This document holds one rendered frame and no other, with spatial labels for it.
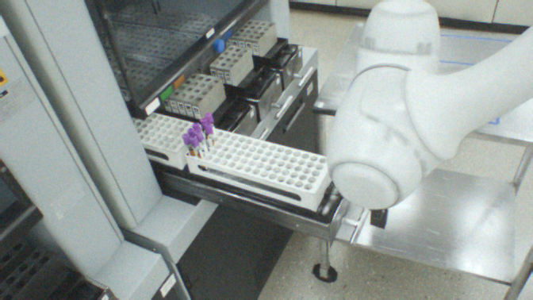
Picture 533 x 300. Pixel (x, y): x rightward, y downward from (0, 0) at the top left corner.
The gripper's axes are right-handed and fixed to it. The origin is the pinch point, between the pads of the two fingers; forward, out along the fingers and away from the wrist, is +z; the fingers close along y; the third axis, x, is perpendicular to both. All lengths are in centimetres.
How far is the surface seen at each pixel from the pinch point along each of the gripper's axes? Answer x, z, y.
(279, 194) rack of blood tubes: -19.6, -0.4, 3.2
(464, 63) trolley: 6, -2, -54
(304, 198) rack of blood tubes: -12.9, -4.1, 5.2
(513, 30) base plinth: 23, 78, -234
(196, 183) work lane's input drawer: -37.7, 0.1, 6.9
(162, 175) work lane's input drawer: -46.9, 0.7, 7.1
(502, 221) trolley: 28, 52, -53
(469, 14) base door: -5, 68, -228
